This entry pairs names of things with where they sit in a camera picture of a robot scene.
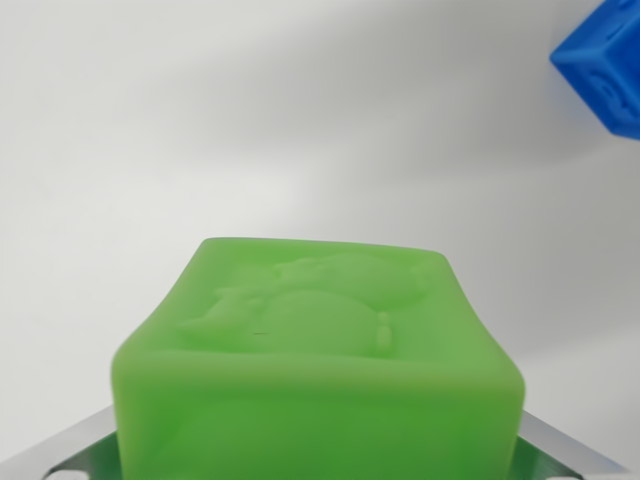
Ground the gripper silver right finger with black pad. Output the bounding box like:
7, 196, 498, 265
509, 409, 640, 480

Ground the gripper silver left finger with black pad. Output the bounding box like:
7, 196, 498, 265
0, 404, 121, 480

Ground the green cube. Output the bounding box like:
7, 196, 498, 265
109, 236, 528, 480

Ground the blue cube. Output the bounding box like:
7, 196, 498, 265
548, 0, 640, 141

